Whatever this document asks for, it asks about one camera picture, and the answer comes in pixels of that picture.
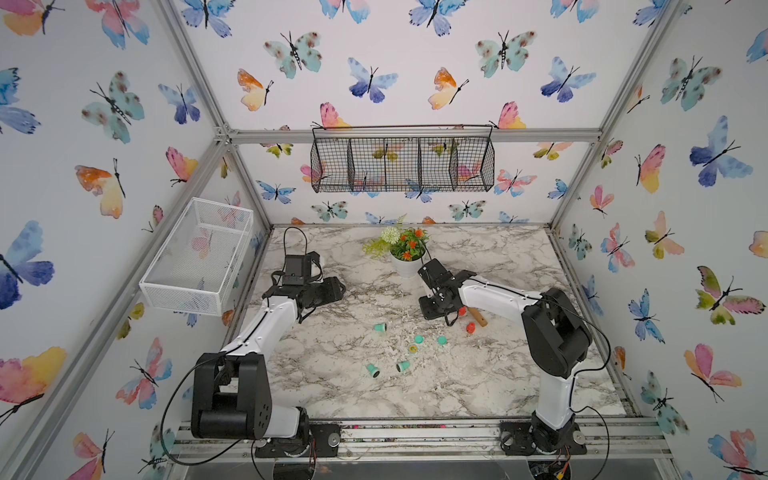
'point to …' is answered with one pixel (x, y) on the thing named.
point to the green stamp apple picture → (413, 349)
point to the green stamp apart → (373, 370)
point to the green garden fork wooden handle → (478, 316)
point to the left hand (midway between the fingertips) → (341, 286)
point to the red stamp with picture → (471, 328)
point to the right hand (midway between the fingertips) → (429, 308)
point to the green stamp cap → (442, 340)
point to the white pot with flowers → (406, 256)
